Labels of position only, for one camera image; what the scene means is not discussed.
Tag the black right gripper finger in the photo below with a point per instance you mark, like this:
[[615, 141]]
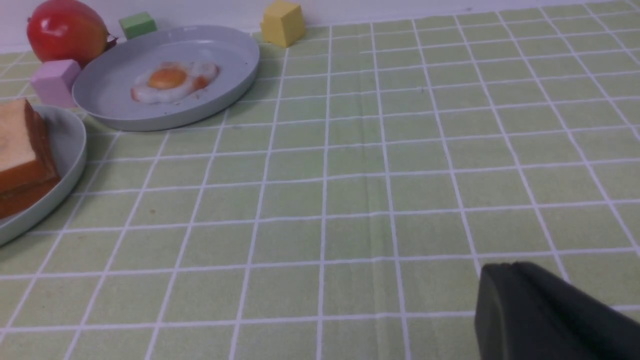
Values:
[[525, 312]]

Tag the toast slice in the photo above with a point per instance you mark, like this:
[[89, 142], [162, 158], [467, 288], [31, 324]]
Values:
[[14, 201], [25, 152]]

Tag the yellow cube block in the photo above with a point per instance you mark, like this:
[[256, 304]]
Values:
[[283, 23]]

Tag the rear fried egg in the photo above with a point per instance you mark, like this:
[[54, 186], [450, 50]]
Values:
[[172, 81]]

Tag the grey blue egg plate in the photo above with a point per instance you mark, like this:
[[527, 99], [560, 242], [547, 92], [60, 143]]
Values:
[[103, 88]]

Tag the green cube block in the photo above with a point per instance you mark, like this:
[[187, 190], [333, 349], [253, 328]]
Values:
[[137, 24]]

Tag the centre light blue plate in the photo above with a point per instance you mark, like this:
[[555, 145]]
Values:
[[67, 144]]

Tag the pink cube block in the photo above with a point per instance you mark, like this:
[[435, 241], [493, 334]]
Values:
[[53, 83]]

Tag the red tomato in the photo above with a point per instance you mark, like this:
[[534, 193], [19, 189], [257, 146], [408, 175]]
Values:
[[68, 30]]

